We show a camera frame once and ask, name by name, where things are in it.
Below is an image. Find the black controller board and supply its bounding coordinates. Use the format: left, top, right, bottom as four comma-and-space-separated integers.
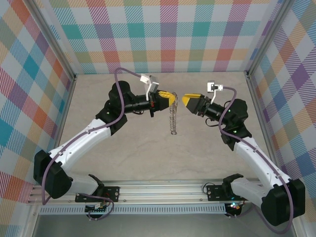
225, 201, 244, 216
85, 203, 111, 215

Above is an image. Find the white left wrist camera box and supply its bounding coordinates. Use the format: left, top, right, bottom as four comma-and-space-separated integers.
139, 73, 159, 101

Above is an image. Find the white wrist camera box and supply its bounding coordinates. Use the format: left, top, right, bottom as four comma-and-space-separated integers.
139, 73, 159, 101
206, 82, 224, 103

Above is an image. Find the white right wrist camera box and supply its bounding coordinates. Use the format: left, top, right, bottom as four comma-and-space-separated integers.
206, 82, 224, 103

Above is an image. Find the aluminium side rail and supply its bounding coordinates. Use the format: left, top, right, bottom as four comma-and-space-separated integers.
246, 73, 289, 181
41, 74, 78, 186

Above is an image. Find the aluminium corner post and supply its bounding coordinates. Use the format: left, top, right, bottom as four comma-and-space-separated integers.
31, 0, 78, 79
245, 0, 293, 76

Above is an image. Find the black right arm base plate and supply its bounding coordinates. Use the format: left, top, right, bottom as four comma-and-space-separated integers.
206, 184, 252, 202

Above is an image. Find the aluminium mounting rail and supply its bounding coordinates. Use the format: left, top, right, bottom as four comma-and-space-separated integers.
27, 179, 299, 205

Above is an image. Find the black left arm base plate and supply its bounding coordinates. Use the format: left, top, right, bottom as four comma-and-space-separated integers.
75, 186, 121, 203

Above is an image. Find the white slotted cable duct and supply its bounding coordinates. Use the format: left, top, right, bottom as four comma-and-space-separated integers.
39, 203, 227, 215

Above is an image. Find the aluminium frame leg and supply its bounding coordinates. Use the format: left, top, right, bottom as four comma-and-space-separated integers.
23, 204, 41, 237
291, 217, 306, 237

